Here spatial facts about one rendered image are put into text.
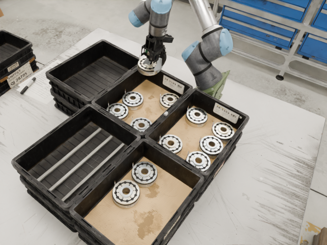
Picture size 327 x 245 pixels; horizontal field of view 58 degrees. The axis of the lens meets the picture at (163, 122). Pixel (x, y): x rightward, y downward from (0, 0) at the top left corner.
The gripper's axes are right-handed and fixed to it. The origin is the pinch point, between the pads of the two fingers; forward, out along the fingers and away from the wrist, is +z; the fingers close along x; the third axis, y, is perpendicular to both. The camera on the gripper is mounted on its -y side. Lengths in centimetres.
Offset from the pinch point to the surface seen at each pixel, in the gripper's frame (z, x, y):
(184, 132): 15.7, 27.3, 10.7
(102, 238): 5, 33, 71
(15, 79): 66, -104, 13
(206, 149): 12.0, 40.8, 15.0
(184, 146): 15.5, 31.7, 17.1
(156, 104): 17.0, 7.1, 4.4
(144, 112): 17.1, 5.7, 12.4
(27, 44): 48, -108, -4
